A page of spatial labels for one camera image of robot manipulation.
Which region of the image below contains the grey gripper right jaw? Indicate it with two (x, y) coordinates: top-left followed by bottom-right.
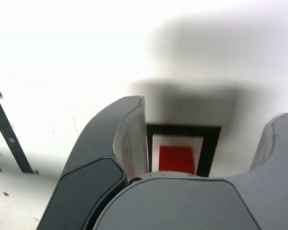
(91, 112), (288, 230)

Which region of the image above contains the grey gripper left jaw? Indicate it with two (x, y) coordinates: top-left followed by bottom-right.
(38, 95), (150, 230)

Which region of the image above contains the red cube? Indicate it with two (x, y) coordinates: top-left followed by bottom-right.
(158, 145), (199, 175)

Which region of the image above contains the black tape square outline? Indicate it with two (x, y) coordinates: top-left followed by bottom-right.
(146, 123), (222, 178)

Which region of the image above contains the black tape strip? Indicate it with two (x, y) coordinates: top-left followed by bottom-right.
(0, 85), (35, 174)

